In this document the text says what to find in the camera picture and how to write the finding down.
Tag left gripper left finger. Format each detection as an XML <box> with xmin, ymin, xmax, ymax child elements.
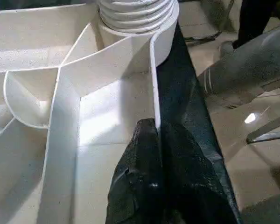
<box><xmin>105</xmin><ymin>117</ymin><xmax>164</xmax><ymax>224</ymax></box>

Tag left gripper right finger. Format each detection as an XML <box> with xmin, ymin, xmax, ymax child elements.
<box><xmin>157</xmin><ymin>120</ymin><xmax>239</xmax><ymax>224</ymax></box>

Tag white plastic table top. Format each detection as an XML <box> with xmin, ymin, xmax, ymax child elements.
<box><xmin>0</xmin><ymin>0</ymin><xmax>181</xmax><ymax>224</ymax></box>

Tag white plastic table leg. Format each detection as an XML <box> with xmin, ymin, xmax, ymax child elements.
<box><xmin>96</xmin><ymin>0</ymin><xmax>180</xmax><ymax>35</ymax></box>

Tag loose floor cables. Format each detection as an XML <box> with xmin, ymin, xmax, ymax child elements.
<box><xmin>183</xmin><ymin>31</ymin><xmax>221</xmax><ymax>45</ymax></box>

